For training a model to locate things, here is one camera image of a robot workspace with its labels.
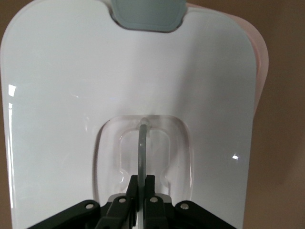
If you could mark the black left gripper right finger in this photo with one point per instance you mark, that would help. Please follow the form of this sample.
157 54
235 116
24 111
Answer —
155 212

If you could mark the grey lid latch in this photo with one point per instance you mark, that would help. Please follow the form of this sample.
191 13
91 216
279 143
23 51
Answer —
147 14

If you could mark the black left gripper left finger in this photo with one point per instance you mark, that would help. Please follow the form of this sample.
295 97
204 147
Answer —
114 212

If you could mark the pale pink plastic box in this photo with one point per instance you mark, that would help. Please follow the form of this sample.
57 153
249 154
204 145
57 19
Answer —
261 59

